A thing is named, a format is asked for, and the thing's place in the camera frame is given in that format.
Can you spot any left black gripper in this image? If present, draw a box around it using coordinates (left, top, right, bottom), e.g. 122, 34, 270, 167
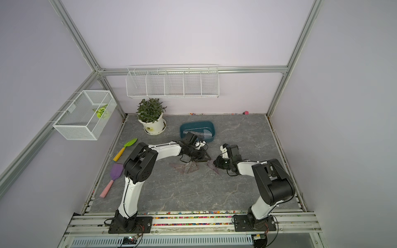
187, 145, 211, 162

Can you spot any pink long triangle ruler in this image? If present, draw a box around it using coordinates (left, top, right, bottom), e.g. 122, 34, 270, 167
170, 164, 186, 175

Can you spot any clear straight ruler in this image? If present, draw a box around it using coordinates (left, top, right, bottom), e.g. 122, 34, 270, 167
182, 129, 203, 139

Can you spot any pink small triangle ruler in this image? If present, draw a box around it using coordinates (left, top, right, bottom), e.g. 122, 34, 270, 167
185, 161, 198, 174

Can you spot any blue protractor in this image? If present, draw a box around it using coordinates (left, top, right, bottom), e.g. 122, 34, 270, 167
202, 129, 213, 140

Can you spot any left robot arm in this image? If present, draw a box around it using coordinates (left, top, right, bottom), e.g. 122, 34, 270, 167
114, 132, 211, 221

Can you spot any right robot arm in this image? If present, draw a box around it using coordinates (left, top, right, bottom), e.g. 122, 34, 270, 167
214, 144, 296, 221

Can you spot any teal plastic storage box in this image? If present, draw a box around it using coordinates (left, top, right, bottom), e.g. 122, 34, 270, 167
180, 121, 216, 143

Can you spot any potted green plant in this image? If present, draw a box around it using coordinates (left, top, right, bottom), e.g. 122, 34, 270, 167
136, 98, 166, 135

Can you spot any green yellow toy shovel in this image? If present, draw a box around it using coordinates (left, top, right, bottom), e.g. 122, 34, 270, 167
113, 138, 138, 162

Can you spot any purple pink toy spatula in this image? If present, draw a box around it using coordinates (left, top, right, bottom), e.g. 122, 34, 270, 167
99, 163, 124, 198

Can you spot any green toy in basket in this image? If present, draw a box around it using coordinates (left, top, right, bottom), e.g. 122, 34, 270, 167
93, 104, 111, 119

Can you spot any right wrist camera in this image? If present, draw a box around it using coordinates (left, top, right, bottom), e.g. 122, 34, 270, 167
220, 144, 229, 159

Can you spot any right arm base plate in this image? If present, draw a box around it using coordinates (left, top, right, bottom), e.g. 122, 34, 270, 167
231, 213, 277, 233

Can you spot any white wire wall shelf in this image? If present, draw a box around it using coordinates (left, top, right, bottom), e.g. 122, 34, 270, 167
126, 64, 220, 98

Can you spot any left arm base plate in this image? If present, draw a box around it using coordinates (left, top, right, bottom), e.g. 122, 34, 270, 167
108, 216, 153, 234

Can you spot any aluminium rail front frame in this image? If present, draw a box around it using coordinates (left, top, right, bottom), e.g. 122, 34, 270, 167
58, 210, 328, 248

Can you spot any white wire side basket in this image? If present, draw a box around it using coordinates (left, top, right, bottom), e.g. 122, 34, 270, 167
53, 90, 117, 141

